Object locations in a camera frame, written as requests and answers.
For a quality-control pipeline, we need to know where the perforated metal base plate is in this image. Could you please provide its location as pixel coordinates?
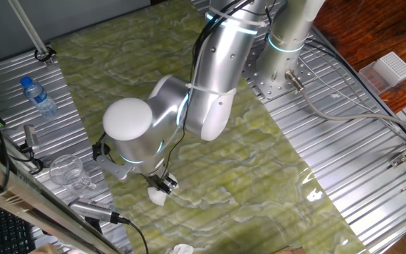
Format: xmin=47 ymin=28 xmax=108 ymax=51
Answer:
xmin=240 ymin=44 xmax=316 ymax=100

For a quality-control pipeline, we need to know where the cardboard box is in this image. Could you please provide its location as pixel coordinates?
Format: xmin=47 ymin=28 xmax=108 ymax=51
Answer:
xmin=275 ymin=245 xmax=308 ymax=254

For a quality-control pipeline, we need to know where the aluminium frame bar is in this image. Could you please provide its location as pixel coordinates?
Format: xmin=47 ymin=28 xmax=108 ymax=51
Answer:
xmin=0 ymin=146 xmax=123 ymax=254

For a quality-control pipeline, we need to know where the white sponge block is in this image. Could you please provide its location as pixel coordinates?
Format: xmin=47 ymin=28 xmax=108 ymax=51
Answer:
xmin=147 ymin=186 xmax=180 ymax=207

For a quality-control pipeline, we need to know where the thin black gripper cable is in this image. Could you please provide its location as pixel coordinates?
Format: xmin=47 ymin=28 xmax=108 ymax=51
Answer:
xmin=159 ymin=0 xmax=257 ymax=181

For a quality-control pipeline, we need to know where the clear plastic box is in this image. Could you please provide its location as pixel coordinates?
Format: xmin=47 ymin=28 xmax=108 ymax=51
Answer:
xmin=358 ymin=61 xmax=390 ymax=95

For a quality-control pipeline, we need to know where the black keyboard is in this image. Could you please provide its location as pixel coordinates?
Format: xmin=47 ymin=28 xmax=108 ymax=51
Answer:
xmin=0 ymin=200 xmax=37 ymax=254

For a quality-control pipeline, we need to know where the aluminium pole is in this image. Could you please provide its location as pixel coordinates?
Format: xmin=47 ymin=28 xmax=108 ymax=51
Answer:
xmin=7 ymin=0 xmax=54 ymax=66

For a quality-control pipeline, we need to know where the green marble pattern mat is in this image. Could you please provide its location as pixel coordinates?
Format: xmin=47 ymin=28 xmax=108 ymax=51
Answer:
xmin=51 ymin=0 xmax=368 ymax=254

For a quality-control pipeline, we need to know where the clear glass mug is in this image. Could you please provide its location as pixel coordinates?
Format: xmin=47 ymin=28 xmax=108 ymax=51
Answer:
xmin=49 ymin=154 xmax=97 ymax=193

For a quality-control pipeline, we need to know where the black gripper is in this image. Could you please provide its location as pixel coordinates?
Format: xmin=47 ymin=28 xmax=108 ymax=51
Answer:
xmin=142 ymin=172 xmax=179 ymax=195

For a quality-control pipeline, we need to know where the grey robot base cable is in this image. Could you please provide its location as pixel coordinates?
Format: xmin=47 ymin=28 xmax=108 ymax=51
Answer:
xmin=285 ymin=69 xmax=406 ymax=140

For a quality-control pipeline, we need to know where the black ribbed camera cable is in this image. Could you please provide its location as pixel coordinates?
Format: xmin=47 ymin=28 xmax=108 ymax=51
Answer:
xmin=118 ymin=217 xmax=150 ymax=254

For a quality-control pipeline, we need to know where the silver ribbed camera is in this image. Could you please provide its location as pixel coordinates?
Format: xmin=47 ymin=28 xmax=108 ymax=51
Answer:
xmin=69 ymin=197 xmax=121 ymax=225

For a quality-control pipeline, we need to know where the silver camera bracket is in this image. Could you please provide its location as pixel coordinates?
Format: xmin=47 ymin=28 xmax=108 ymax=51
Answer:
xmin=95 ymin=155 xmax=133 ymax=181

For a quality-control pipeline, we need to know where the water bottle blue cap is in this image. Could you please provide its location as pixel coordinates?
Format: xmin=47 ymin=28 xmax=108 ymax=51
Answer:
xmin=19 ymin=75 xmax=59 ymax=117

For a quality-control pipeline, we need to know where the black clamp tool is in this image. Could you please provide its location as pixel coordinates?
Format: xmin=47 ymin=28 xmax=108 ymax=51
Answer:
xmin=19 ymin=123 xmax=44 ymax=156

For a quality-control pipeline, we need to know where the white pipette tip box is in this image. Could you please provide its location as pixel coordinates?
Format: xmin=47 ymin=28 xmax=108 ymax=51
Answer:
xmin=375 ymin=52 xmax=406 ymax=87

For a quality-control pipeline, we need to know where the white crumpled tissue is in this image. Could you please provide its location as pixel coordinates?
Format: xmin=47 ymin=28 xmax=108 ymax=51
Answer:
xmin=169 ymin=243 xmax=195 ymax=254

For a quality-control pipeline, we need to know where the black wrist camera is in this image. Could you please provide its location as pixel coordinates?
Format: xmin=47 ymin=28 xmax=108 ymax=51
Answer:
xmin=92 ymin=141 xmax=111 ymax=162

